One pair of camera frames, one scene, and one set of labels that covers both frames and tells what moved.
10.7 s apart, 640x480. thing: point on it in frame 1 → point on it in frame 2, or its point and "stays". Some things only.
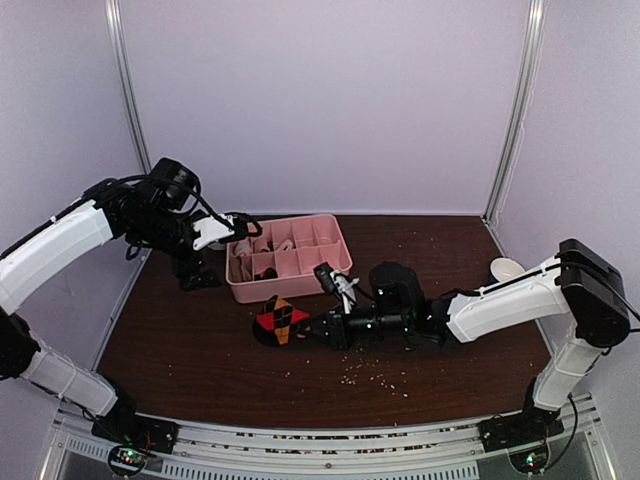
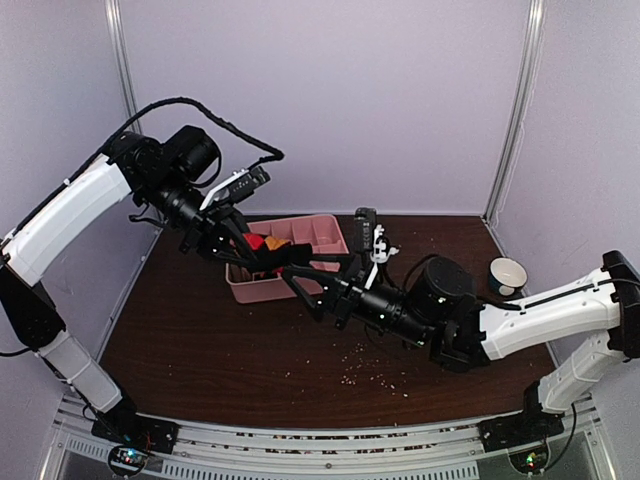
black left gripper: [196, 279] → [212, 226]
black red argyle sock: [274, 326] → [273, 254]
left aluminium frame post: [118, 26] stays
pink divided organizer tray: [280, 261] stays
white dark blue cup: [504, 268] stays
